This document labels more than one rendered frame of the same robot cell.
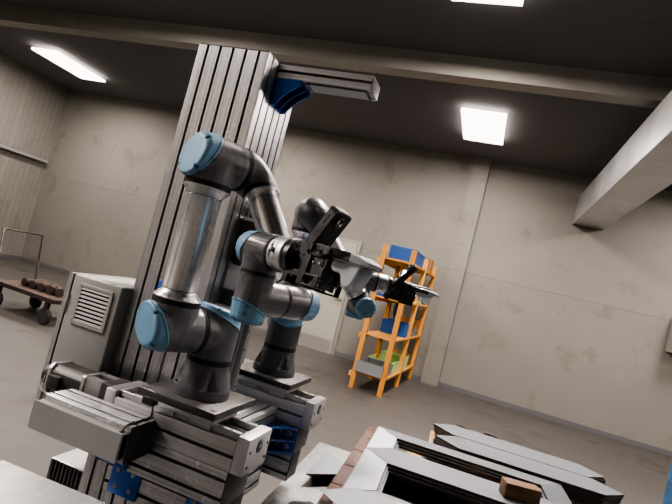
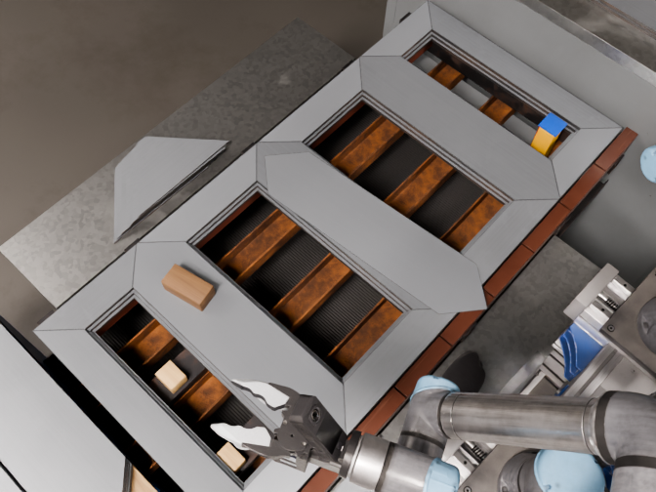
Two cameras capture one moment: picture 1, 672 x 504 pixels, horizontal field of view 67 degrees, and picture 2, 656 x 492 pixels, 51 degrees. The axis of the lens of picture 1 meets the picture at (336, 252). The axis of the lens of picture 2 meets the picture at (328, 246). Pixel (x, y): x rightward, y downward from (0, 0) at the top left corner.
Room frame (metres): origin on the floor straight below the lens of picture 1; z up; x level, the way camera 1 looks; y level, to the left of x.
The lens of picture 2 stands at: (2.20, -0.19, 2.48)
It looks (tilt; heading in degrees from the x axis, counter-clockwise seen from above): 63 degrees down; 206
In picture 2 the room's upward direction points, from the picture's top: 3 degrees clockwise
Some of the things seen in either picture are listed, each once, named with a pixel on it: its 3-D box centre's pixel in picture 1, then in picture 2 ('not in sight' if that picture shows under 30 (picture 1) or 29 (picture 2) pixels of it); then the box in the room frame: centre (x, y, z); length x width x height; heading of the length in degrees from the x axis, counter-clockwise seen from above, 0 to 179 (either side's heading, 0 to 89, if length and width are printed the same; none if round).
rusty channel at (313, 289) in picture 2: not in sight; (355, 249); (1.35, -0.52, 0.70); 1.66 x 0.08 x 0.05; 166
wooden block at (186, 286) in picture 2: (520, 491); (188, 287); (1.74, -0.80, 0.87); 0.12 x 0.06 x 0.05; 88
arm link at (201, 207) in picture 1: (193, 243); not in sight; (1.24, 0.34, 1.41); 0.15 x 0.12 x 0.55; 137
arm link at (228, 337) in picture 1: (214, 330); not in sight; (1.34, 0.26, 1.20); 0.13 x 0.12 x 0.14; 137
